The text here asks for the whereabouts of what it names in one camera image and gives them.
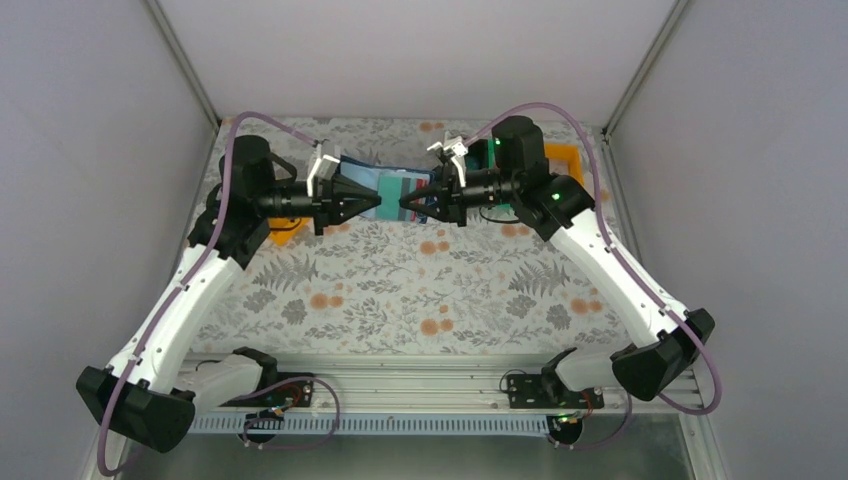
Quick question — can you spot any blue leather card holder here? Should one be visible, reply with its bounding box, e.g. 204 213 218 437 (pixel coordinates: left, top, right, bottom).
338 155 435 224

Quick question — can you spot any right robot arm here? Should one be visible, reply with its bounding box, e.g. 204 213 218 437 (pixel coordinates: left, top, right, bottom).
399 116 715 401

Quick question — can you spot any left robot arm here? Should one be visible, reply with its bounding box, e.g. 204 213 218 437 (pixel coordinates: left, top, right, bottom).
76 135 381 453

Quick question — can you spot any green bin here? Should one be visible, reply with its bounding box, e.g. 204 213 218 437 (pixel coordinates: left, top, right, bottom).
465 138 496 171

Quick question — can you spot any orange bin left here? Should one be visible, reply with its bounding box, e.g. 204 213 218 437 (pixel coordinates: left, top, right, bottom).
268 217 311 246

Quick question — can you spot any orange bin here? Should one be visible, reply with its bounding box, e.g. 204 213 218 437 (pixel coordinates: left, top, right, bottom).
544 143 585 186
268 217 311 246

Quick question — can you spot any orange bin right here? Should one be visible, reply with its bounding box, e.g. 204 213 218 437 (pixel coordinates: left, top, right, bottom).
544 143 585 186

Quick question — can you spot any floral table mat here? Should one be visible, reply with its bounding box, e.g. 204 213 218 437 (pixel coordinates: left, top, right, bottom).
182 117 654 357

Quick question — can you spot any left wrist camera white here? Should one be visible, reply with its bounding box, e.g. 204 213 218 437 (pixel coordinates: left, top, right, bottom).
306 139 342 197

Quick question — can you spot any aluminium mounting rail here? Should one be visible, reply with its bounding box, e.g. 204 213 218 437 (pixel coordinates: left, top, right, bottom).
109 351 705 415

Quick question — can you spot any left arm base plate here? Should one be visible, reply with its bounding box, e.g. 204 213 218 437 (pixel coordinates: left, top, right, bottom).
223 372 314 409

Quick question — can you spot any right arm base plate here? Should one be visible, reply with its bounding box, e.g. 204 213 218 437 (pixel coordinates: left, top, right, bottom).
502 373 605 410

